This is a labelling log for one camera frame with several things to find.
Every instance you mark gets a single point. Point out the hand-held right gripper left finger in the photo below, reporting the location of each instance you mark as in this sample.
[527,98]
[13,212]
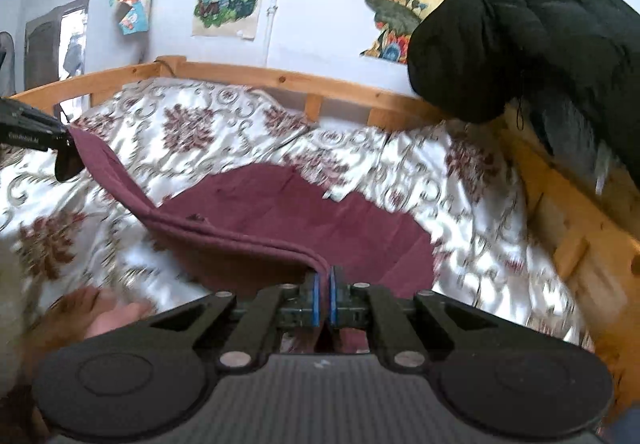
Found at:
[315,298]

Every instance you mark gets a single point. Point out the black padded jacket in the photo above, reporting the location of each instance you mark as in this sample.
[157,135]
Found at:
[540,34]

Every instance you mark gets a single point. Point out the floral white bedspread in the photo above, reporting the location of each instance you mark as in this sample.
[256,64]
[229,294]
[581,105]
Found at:
[440,204]

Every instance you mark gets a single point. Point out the orange and pink blurred shape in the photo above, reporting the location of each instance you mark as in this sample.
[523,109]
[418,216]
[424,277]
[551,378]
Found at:
[95,316]

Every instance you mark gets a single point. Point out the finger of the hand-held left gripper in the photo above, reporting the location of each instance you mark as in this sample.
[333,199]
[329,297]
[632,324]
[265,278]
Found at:
[69,161]

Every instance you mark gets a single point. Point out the maroon long-sleeved sweater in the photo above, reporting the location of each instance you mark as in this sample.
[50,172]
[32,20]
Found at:
[280,229]

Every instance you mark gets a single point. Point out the wooden bed frame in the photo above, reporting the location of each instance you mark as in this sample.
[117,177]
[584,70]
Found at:
[565,224]

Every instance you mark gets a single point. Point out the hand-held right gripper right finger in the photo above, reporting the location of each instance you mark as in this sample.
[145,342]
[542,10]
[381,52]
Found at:
[336,298]

